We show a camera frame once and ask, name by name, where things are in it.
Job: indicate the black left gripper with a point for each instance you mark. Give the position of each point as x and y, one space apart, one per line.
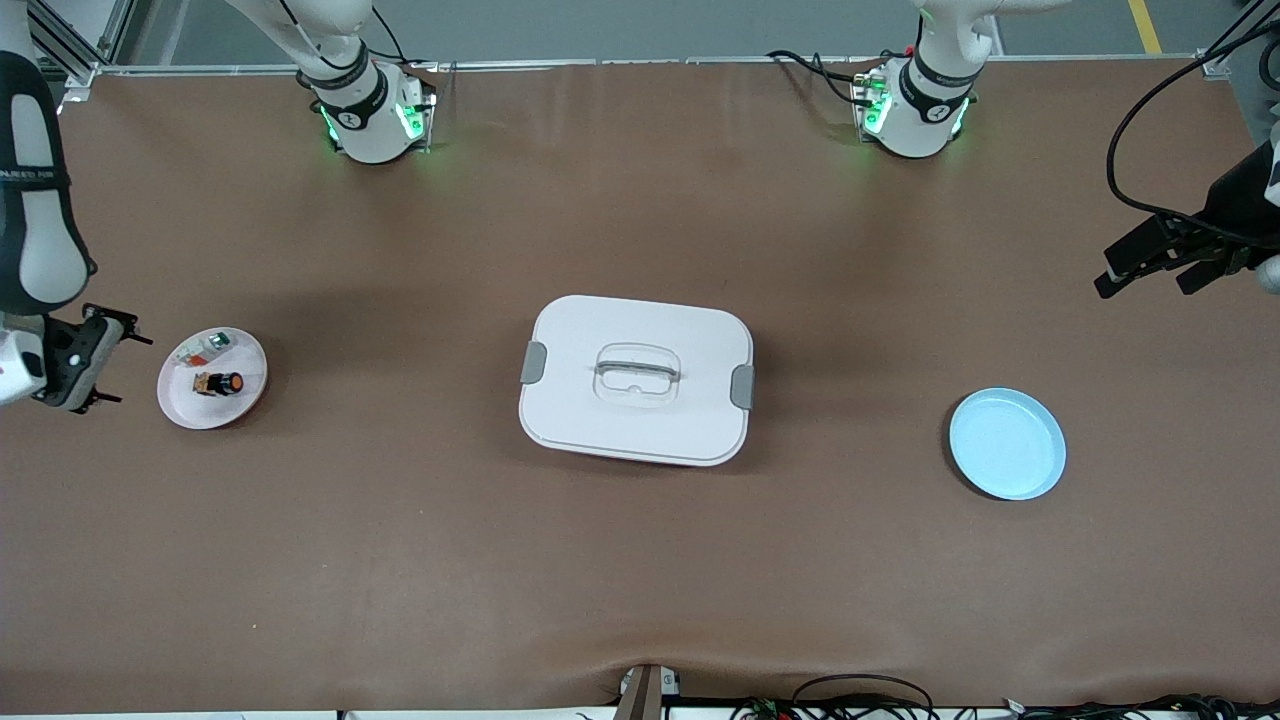
1232 212

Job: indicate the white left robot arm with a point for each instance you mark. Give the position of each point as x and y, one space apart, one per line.
925 100

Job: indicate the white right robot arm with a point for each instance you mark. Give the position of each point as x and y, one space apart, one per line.
40 230

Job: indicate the pink round plate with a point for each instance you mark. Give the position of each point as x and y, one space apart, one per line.
215 410

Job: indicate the black orange push-button switch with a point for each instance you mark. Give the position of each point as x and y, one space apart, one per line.
222 384

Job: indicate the white lidded storage box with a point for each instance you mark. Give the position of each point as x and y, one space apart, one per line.
640 430

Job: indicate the aluminium frame profile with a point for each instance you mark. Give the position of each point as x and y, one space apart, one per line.
70 45

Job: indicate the small white orange switch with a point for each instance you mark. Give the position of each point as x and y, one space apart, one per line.
205 348

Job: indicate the light blue round plate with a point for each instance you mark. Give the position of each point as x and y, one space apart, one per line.
1008 445

